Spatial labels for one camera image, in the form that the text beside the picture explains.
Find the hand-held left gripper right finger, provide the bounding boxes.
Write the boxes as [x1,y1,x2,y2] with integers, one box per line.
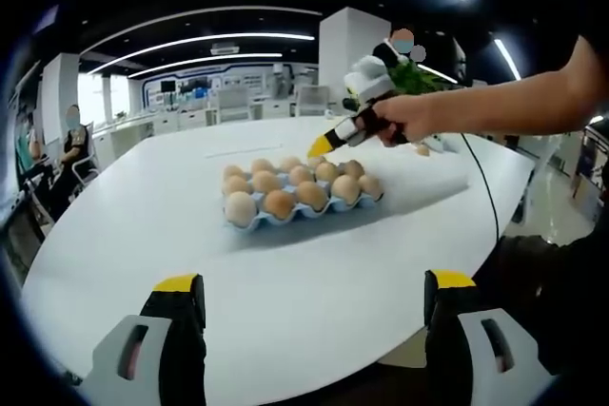
[418,268,560,406]

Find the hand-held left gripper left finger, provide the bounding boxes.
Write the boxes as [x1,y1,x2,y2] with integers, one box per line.
[83,272,208,406]

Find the group of brown eggs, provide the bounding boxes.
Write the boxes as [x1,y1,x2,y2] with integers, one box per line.
[222,156,384,229]

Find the blue egg tray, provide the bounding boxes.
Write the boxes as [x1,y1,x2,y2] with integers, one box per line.
[222,158,384,232]

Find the white foam egg holder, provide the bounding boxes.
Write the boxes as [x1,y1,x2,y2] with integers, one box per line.
[365,139,472,207]

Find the person's right hand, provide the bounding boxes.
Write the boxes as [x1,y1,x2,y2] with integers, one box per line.
[361,91,442,148]

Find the green potted plant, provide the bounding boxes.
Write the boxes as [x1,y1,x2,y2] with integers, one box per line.
[384,61,458,96]

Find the white office chair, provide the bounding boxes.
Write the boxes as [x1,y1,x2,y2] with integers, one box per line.
[294,85,332,118]
[216,87,253,125]

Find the white table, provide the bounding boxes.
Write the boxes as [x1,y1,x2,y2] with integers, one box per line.
[21,115,537,406]

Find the person's dark clothing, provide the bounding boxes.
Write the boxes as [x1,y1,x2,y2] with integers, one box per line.
[475,215,609,378]

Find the row of white cabinets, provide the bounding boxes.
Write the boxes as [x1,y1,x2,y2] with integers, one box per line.
[92,108,220,150]

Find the white frame chair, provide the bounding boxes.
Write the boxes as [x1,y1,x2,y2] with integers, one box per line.
[70,153,101,186]

